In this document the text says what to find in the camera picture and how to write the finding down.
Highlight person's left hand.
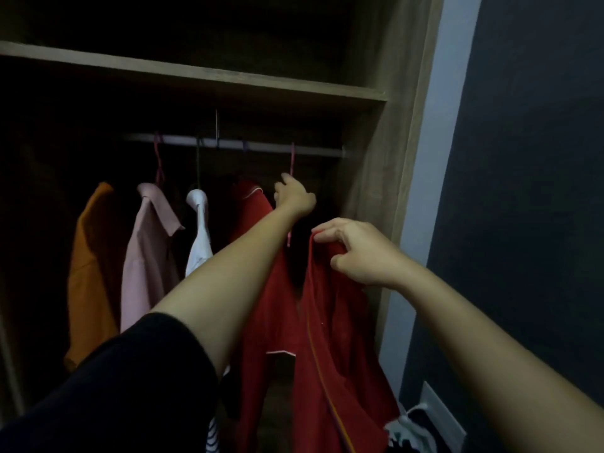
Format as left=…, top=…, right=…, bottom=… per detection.
left=274, top=173, right=317, bottom=219

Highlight person's right hand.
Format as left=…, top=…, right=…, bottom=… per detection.
left=311, top=218, right=417, bottom=289

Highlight pink clothes hanger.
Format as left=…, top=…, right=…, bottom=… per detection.
left=286, top=142, right=296, bottom=248
left=153, top=133, right=167, bottom=187

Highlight red garment with yellow stripe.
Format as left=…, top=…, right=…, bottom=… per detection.
left=290, top=231, right=402, bottom=453

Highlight person's left forearm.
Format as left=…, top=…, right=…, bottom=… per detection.
left=150, top=205, right=295, bottom=378

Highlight person's right forearm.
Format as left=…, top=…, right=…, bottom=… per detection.
left=394, top=261, right=604, bottom=453

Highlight metal closet rod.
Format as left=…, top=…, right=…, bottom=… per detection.
left=124, top=133, right=352, bottom=159

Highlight red shirt with white piping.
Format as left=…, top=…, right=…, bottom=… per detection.
left=229, top=181, right=303, bottom=453

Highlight wooden wardrobe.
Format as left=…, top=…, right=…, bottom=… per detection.
left=0, top=0, right=446, bottom=453

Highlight pink shirt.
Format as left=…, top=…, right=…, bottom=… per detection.
left=120, top=183, right=186, bottom=333

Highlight white clothes hanger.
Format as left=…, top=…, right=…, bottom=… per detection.
left=383, top=403, right=440, bottom=453

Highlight striped cloth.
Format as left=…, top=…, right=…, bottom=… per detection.
left=206, top=416, right=221, bottom=453

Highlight orange shirt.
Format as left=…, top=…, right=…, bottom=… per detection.
left=64, top=182, right=128, bottom=373

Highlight black sleeve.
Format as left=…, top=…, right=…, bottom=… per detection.
left=0, top=312, right=220, bottom=453

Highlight white wall panel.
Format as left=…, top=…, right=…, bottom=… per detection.
left=419, top=381, right=468, bottom=453

